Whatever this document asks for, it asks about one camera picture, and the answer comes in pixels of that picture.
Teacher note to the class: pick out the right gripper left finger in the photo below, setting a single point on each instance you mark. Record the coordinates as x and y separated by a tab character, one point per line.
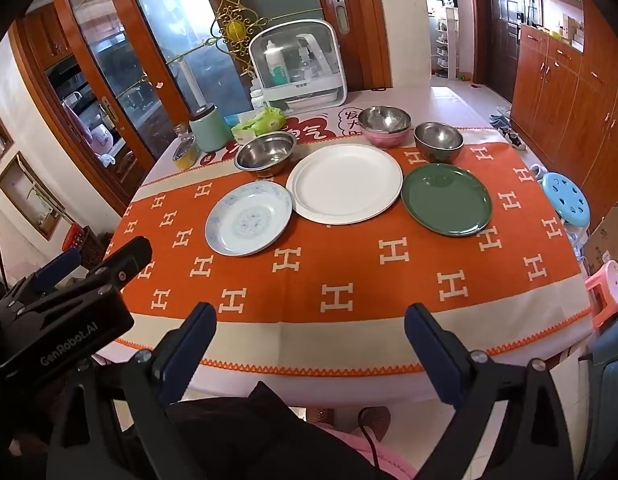
153	380

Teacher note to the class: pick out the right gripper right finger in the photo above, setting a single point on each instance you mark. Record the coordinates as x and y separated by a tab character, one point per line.
532	442

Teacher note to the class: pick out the blue patterned white plate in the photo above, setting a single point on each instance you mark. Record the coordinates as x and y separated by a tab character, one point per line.
248	219

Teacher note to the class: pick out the green plate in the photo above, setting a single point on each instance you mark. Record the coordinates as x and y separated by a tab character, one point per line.
447	200

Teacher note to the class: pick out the wide steel bowl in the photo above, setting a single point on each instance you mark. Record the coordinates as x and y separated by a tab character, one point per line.
267	155

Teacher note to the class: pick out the large white plate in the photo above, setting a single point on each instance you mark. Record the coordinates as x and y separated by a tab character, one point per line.
344	184

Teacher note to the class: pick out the dark steel bowl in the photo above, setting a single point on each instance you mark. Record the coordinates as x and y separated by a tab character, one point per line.
438	142

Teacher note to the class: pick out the pink steel bowl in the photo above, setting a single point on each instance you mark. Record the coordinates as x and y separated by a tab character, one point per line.
385	126

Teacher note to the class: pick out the pink plastic stool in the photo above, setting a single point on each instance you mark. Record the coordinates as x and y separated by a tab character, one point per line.
606	281

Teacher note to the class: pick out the orange H pattern cloth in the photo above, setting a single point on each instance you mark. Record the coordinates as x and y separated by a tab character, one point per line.
329	300

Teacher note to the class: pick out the mint green canister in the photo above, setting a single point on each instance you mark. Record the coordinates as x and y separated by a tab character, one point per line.
209	128

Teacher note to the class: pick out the blue plastic stool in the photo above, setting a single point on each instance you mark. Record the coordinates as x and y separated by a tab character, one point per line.
568	201

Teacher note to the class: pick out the green tissue pack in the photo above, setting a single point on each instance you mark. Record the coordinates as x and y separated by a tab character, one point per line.
268	119

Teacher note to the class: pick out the red white table mat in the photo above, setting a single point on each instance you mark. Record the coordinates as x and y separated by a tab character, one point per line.
312	129

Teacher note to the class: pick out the white storage box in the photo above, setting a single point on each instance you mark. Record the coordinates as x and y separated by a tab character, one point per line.
299	66

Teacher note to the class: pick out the wooden wall cabinet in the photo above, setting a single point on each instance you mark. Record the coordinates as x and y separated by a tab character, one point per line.
565	100

